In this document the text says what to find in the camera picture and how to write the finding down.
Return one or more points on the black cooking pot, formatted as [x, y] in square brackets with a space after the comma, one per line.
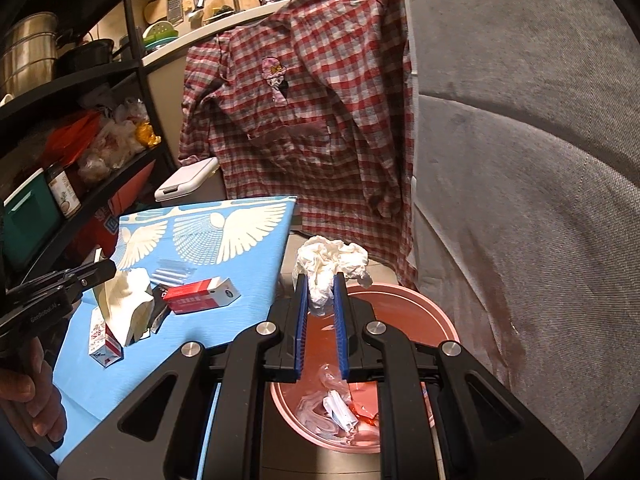
[85, 57]

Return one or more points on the white bin lid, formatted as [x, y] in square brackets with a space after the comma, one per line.
[187, 177]

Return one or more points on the blue wing print tablecloth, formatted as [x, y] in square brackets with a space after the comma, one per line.
[150, 355]

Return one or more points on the green storage box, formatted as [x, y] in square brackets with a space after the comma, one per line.
[27, 215]

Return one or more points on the glass jar with white label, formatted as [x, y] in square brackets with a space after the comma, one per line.
[64, 195]

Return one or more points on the black metal shelf rack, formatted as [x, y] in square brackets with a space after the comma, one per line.
[75, 80]

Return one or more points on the white paper piece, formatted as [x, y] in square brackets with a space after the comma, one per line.
[340, 412]

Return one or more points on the round wooden cutting board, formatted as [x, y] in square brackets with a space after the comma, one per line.
[245, 0]

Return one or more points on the black foil packet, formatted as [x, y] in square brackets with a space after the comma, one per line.
[160, 310]

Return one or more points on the pale wooden cutting board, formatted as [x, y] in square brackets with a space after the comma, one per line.
[156, 10]

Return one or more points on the person's left hand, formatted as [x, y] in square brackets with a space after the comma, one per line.
[35, 400]

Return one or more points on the green colander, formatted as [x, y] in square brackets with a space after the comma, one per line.
[160, 32]

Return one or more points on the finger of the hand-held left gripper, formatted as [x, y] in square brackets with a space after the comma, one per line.
[75, 277]

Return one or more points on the red plastic bag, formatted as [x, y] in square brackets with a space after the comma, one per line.
[75, 135]

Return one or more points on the clear packet of white sticks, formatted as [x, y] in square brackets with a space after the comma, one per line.
[172, 272]

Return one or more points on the red medicine box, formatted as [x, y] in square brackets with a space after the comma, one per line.
[195, 300]

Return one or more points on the small white red-print carton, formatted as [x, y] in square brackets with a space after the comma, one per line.
[102, 345]

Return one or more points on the large red printed cardboard box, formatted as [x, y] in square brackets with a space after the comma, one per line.
[125, 195]

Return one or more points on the clear plastic bag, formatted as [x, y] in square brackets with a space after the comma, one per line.
[312, 405]

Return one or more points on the grey fabric sofa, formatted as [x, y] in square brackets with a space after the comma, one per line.
[525, 160]

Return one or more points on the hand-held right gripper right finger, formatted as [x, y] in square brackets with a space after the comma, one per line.
[341, 330]

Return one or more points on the steel stock pot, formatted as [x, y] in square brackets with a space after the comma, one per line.
[27, 50]

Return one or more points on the red plaid shirt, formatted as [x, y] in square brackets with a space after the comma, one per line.
[325, 110]

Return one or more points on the clear bags of food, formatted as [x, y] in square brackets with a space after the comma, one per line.
[112, 145]

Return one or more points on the white tissue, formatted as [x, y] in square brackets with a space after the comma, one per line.
[325, 260]

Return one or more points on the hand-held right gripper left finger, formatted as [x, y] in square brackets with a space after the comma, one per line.
[300, 330]

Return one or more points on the pink plastic bucket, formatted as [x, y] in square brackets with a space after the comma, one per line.
[415, 320]

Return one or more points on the metal grater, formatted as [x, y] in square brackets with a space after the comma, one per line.
[174, 7]

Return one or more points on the cream paper napkin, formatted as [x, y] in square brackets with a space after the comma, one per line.
[125, 305]

